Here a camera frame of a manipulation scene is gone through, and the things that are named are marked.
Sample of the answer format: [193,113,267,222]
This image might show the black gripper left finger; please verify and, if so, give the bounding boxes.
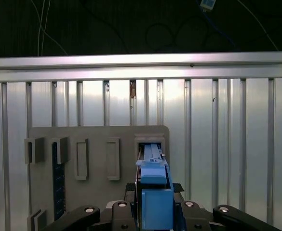
[43,183,137,231]

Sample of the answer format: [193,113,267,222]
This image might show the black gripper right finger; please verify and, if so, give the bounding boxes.
[172,183,279,231]

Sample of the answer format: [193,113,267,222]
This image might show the hard disk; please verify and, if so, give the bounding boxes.
[134,143,187,231]

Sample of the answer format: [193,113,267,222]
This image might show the grey parts rack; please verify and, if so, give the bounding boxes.
[24,125,170,231]

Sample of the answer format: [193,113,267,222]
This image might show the RAM stick in rack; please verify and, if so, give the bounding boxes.
[53,141,67,221]

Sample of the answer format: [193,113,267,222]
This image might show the small blue white device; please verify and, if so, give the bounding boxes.
[195,0,216,11]

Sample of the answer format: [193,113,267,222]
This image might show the thin blue cable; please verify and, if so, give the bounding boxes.
[202,8,238,49]

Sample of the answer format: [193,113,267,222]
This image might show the thin white cable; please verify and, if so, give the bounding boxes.
[237,0,279,51]
[36,0,68,55]

